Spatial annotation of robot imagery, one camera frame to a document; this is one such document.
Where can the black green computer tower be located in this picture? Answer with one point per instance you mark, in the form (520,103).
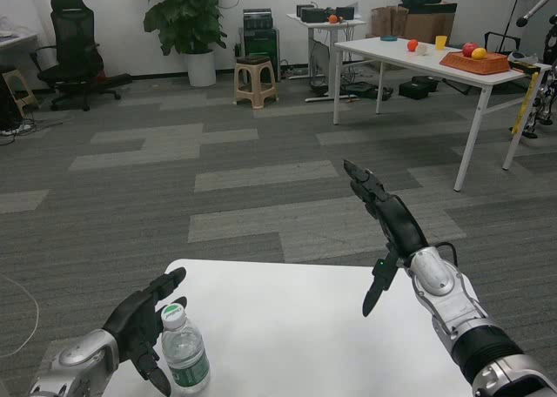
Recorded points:
(261,44)

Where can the yellow plastic cup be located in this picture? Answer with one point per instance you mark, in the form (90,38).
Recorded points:
(441,42)

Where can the small beige step stool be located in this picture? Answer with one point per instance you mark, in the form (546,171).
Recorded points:
(30,98)

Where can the teal round plate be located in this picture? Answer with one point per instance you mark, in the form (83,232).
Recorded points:
(388,38)

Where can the white office desk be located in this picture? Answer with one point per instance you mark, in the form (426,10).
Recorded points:
(17,40)

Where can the black stereo unit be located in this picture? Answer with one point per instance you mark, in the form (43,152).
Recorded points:
(258,19)

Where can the brown cardboard box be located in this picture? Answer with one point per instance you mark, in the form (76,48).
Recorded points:
(428,24)

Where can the small white cup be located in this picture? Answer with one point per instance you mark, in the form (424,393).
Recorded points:
(423,49)

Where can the silver black humanoid robot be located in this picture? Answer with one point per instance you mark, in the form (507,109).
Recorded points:
(546,105)

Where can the yellow hanging tape strip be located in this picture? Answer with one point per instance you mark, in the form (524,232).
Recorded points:
(527,101)

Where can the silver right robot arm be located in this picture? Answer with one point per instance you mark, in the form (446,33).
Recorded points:
(439,279)

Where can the white power strip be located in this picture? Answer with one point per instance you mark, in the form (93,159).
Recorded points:
(13,130)

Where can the small black speaker box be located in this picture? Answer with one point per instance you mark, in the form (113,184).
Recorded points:
(344,13)

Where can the clear water bottle green label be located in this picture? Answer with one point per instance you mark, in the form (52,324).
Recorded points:
(185,358)

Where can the orange fruit on standing desk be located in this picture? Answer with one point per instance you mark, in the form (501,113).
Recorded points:
(333,18)

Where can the white standing desk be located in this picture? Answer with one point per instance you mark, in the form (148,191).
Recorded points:
(344,22)

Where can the flat black floor bag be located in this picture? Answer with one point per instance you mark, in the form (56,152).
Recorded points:
(363,90)

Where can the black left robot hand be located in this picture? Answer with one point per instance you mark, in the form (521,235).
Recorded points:
(135,318)

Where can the beige plastic stool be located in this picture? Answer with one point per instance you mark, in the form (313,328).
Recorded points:
(254,62)

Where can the large black speaker box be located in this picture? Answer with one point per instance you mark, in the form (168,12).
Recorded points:
(315,16)

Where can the red apple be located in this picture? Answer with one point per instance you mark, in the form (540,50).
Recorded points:
(469,49)

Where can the brown paper bags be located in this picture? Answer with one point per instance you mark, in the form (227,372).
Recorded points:
(385,20)

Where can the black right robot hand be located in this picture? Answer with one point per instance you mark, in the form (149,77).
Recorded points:
(402,227)

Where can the white blue device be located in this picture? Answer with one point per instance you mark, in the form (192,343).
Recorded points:
(522,57)

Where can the black hard case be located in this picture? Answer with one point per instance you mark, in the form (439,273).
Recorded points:
(418,88)

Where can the green plant in white pot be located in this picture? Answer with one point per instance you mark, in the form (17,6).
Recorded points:
(201,68)

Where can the black floor box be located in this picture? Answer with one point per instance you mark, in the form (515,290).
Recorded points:
(8,105)

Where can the orange woven basket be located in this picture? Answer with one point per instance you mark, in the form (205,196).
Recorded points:
(491,64)

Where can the orange fruit beside white cup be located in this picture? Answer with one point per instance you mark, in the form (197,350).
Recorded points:
(412,45)

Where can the yellow orange fruit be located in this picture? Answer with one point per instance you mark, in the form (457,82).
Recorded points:
(479,54)

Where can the black mesh office chair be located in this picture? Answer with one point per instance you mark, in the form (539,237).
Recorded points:
(71,35)

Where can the black electronic device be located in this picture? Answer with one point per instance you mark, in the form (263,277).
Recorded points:
(304,6)

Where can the long white table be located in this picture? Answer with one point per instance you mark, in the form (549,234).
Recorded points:
(391,53)

